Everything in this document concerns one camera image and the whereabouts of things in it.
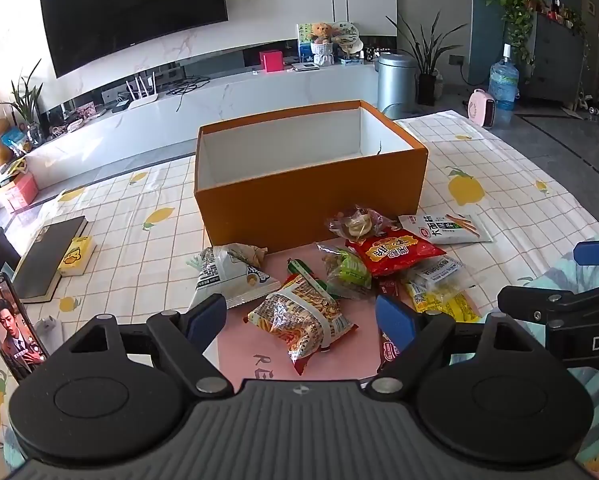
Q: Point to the silver trash bin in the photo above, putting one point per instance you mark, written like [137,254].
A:
[397,85]

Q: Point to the red and yellow noodle snack packet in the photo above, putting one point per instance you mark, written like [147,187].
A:
[299,320]

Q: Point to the orange cardboard box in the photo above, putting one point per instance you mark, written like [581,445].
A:
[304,200]

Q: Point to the blue water jug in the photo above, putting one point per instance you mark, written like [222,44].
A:
[503,82]

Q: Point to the green clear snack packet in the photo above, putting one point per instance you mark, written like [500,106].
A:
[347,272]

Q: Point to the small green potted plant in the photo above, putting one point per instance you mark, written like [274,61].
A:
[26,105]

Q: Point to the blue picture book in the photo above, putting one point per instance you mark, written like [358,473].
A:
[303,42]

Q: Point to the teal patterned cloth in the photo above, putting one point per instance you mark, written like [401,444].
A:
[559,275]

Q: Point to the smartphone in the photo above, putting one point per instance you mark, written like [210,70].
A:
[9,325]

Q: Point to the white and green snack packet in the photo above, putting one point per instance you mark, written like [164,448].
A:
[219,270]

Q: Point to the white stick snack packet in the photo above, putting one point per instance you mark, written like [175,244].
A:
[444,230]

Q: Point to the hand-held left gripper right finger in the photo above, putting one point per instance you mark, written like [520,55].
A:
[394,320]

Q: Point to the black notebook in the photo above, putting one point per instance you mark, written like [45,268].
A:
[49,255]

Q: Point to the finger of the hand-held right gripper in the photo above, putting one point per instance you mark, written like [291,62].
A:
[554,305]
[598,253]

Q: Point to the pink heater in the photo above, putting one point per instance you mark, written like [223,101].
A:
[484,107]

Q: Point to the yellow duck tissue pack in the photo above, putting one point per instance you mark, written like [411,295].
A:
[76,257]

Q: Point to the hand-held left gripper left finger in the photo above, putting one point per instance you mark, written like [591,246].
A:
[207,316]

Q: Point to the clear packet of round snacks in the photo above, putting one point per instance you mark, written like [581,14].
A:
[354,222]

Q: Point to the blue packet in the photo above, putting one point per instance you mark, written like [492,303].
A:
[14,140]

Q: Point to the red chocolate stick bar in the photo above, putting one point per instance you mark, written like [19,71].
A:
[389,352]

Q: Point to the white charger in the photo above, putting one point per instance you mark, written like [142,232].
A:
[47,327]

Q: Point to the thin green snack bar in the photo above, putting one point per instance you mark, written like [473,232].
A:
[299,267]

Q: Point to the grey cabinet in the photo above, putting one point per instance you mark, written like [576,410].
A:
[559,60]

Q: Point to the pink photo frame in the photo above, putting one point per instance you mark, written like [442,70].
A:
[85,111]

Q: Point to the black television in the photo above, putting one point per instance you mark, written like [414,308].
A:
[129,5]

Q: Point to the round paper fan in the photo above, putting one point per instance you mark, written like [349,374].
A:
[348,35]

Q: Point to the clear packet of white balls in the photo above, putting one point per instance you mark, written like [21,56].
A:
[437,270]

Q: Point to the white flat device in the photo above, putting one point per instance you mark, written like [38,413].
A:
[305,66]

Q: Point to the white router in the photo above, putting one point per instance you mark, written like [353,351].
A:
[147,100]

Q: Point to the white marble television cabinet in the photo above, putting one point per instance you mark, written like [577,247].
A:
[229,95]

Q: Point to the teddy bear bouquet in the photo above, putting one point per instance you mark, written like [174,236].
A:
[322,45]

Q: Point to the tall leafy potted plant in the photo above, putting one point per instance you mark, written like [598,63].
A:
[427,85]

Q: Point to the pink storage box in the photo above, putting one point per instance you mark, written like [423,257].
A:
[21,192]

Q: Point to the trailing green pothos plant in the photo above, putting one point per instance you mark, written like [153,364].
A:
[517,10]

